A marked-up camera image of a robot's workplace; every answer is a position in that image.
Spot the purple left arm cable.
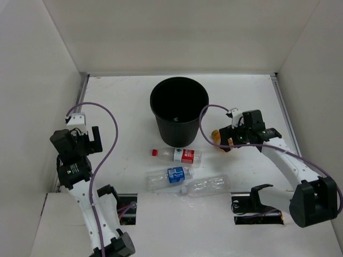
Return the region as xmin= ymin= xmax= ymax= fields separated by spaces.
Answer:
xmin=64 ymin=102 xmax=136 ymax=257

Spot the clear unlabelled plastic bottle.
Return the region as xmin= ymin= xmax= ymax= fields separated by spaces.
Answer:
xmin=181 ymin=175 xmax=230 ymax=198

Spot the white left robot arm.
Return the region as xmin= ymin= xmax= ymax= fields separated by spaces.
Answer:
xmin=50 ymin=126 xmax=136 ymax=256

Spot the left aluminium table rail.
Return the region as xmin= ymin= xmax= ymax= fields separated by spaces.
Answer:
xmin=54 ymin=72 xmax=90 ymax=193

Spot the right aluminium table rail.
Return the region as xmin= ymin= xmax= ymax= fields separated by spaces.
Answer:
xmin=270 ymin=73 xmax=302 ymax=156

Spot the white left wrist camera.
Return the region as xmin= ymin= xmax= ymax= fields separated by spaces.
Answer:
xmin=66 ymin=112 xmax=87 ymax=134

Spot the red label clear bottle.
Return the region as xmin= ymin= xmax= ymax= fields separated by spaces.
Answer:
xmin=152 ymin=148 xmax=202 ymax=167

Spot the black plastic waste bin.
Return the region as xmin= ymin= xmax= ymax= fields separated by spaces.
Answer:
xmin=150 ymin=77 xmax=209 ymax=148

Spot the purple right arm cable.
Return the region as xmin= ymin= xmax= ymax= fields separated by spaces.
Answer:
xmin=198 ymin=104 xmax=343 ymax=215

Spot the aluminium table rail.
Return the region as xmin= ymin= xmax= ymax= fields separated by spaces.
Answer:
xmin=270 ymin=73 xmax=302 ymax=156
xmin=54 ymin=72 xmax=90 ymax=193

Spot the orange juice bottle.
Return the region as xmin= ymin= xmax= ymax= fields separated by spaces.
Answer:
xmin=211 ymin=130 xmax=234 ymax=146

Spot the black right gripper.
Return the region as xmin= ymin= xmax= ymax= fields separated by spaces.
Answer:
xmin=219 ymin=120 xmax=252 ymax=153

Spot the blue label clear bottle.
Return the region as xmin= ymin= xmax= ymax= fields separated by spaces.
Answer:
xmin=146 ymin=167 xmax=194 ymax=191

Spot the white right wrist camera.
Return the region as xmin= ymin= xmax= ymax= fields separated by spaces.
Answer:
xmin=226 ymin=108 xmax=243 ymax=129

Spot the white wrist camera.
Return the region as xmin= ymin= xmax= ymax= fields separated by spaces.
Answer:
xmin=66 ymin=112 xmax=87 ymax=134
xmin=226 ymin=108 xmax=243 ymax=129

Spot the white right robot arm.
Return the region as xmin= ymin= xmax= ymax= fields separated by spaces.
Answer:
xmin=219 ymin=108 xmax=339 ymax=228

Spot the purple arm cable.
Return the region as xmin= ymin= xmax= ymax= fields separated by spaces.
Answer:
xmin=64 ymin=102 xmax=136 ymax=257
xmin=198 ymin=104 xmax=343 ymax=215

